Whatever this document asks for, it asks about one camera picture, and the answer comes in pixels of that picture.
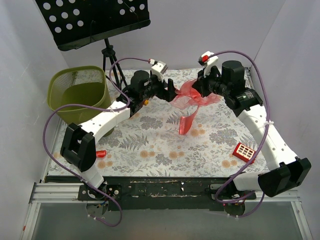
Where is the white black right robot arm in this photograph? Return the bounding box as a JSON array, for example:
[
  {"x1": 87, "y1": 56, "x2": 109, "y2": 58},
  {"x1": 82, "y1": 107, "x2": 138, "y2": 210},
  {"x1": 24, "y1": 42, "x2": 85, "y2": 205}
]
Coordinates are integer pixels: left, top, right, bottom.
[{"x1": 192, "y1": 56, "x2": 312, "y2": 199}]

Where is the olive green mesh trash bin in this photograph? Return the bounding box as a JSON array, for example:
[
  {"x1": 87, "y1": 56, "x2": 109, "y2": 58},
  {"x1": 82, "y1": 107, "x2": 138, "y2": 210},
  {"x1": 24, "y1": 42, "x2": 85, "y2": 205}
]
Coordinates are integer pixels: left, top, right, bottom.
[{"x1": 47, "y1": 65, "x2": 116, "y2": 137}]

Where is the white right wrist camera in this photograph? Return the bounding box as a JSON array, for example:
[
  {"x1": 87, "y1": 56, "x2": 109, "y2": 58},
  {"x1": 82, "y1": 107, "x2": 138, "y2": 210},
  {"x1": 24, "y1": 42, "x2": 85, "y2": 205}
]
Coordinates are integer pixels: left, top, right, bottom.
[{"x1": 198, "y1": 51, "x2": 219, "y2": 78}]

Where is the floral patterned table mat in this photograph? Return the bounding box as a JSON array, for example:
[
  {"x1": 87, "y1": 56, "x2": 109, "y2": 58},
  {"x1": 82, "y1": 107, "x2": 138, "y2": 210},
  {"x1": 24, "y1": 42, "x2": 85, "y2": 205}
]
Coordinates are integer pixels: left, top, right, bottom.
[{"x1": 47, "y1": 68, "x2": 270, "y2": 178}]

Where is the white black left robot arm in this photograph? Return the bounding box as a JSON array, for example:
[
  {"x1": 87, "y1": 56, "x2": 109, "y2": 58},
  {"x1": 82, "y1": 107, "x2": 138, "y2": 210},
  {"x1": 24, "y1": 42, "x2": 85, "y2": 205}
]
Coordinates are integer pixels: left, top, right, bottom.
[{"x1": 60, "y1": 70, "x2": 177, "y2": 200}]

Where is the red trash bag roll remainder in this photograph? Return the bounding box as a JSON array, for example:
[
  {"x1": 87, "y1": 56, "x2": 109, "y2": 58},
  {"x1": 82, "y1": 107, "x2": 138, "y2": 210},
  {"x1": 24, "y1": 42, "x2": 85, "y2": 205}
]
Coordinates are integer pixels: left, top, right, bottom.
[{"x1": 96, "y1": 150, "x2": 107, "y2": 158}]

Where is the red white toy block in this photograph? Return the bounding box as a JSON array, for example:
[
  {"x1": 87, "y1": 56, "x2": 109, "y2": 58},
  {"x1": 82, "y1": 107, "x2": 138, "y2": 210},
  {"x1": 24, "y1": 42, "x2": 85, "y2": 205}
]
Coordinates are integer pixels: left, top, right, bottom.
[{"x1": 232, "y1": 142, "x2": 256, "y2": 163}]

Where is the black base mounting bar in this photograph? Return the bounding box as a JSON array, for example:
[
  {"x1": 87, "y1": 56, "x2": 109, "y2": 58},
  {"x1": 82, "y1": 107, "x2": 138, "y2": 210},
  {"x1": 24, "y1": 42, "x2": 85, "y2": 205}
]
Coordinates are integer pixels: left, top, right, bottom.
[{"x1": 77, "y1": 176, "x2": 256, "y2": 212}]

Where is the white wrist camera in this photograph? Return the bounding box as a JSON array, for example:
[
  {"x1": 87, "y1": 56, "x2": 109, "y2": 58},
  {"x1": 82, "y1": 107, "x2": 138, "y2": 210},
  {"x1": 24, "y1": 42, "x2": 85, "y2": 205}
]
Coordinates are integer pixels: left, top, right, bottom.
[
  {"x1": 198, "y1": 51, "x2": 219, "y2": 78},
  {"x1": 149, "y1": 58, "x2": 168, "y2": 78}
]

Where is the red plastic trash bag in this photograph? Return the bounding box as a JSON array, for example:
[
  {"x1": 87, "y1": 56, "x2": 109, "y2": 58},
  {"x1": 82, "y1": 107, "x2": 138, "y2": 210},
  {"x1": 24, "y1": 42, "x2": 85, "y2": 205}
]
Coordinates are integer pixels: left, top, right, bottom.
[{"x1": 170, "y1": 79, "x2": 221, "y2": 135}]

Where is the black perforated music stand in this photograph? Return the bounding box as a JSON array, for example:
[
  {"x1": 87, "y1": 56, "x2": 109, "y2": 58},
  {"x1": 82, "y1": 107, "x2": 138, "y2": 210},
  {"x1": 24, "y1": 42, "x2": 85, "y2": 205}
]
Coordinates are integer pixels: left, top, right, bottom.
[{"x1": 34, "y1": 0, "x2": 152, "y2": 87}]

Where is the aluminium frame rail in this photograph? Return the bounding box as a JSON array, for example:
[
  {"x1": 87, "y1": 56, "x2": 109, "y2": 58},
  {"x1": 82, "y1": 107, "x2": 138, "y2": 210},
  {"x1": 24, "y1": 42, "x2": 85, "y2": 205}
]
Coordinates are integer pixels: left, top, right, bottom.
[{"x1": 19, "y1": 181, "x2": 86, "y2": 240}]

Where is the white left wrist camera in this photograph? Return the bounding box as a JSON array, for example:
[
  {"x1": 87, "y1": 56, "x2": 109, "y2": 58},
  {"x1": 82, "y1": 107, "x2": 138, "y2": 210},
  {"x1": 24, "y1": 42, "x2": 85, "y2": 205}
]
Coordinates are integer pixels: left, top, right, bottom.
[{"x1": 149, "y1": 58, "x2": 168, "y2": 78}]

